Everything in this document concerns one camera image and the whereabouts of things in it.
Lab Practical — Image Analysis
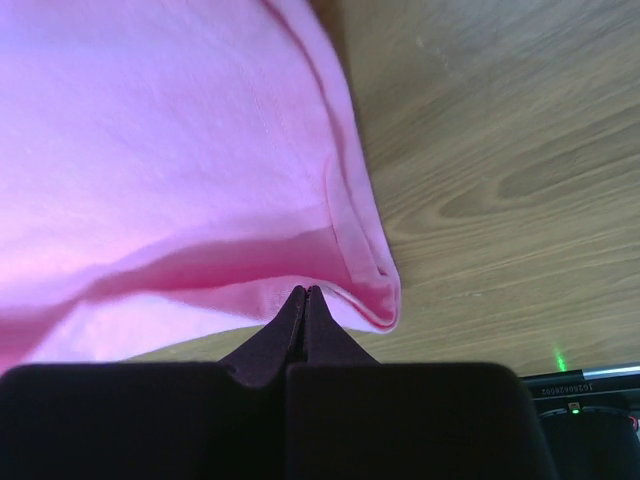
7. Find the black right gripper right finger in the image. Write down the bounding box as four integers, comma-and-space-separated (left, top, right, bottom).
285, 287, 557, 479

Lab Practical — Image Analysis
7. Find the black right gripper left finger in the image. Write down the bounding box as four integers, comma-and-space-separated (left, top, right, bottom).
1, 287, 306, 479

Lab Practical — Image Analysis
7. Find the pink polo shirt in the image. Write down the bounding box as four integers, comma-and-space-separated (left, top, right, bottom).
1, 1, 401, 369

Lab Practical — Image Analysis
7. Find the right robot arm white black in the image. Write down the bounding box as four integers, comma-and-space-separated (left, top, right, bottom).
1, 287, 639, 479

